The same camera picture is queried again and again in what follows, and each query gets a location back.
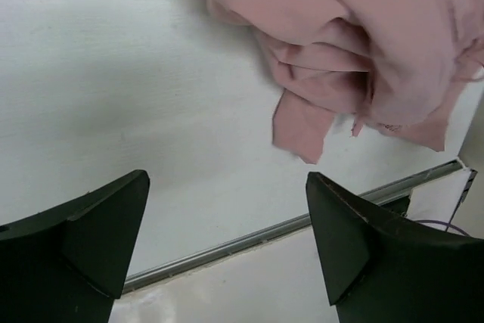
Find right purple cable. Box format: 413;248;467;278
417;219;470;237

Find aluminium rail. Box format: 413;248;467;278
123;159;465;294

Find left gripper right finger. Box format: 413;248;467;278
306;172;483;322

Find pink trousers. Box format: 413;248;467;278
206;0;483;164

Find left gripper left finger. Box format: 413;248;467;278
1;169;150;323

